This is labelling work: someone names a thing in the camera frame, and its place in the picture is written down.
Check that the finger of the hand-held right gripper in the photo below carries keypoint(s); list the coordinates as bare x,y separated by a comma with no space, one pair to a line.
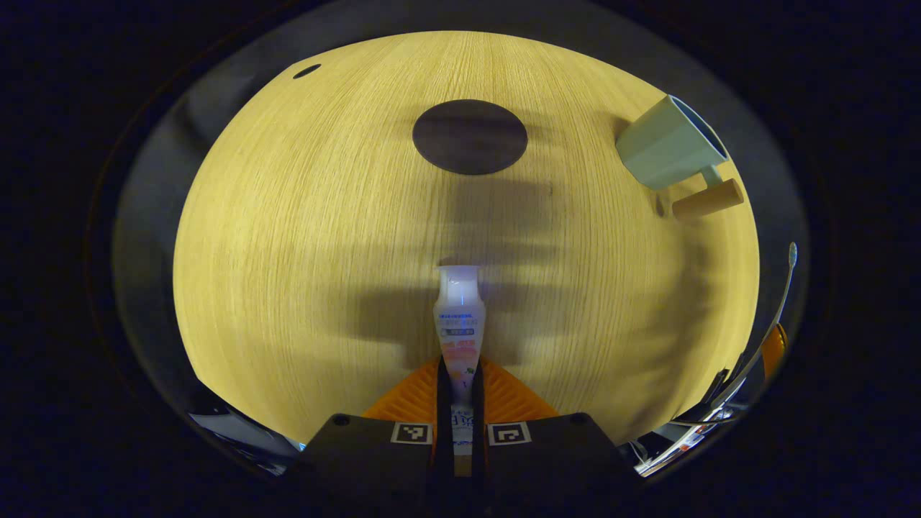
776,352

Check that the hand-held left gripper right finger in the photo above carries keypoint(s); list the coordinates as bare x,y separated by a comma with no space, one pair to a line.
554,460

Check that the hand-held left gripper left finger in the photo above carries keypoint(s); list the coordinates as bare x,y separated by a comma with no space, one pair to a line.
360,460

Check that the white toothpaste tube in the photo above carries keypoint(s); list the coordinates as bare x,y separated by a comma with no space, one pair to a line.
459,316

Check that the dark round coaster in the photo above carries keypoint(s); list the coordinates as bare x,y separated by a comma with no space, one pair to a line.
470,137

